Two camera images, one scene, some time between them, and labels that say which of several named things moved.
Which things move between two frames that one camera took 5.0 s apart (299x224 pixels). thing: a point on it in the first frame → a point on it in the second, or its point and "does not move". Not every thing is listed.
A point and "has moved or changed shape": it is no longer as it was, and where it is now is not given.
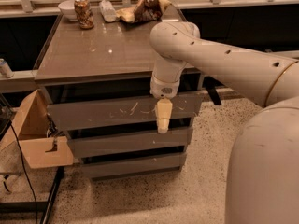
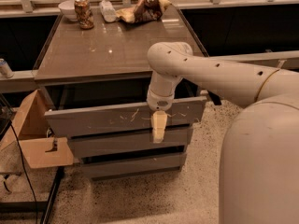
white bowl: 68,9 does not move
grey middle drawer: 127,143 does not move
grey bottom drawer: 148,167 does not move
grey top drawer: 108,112 has moved or changed shape
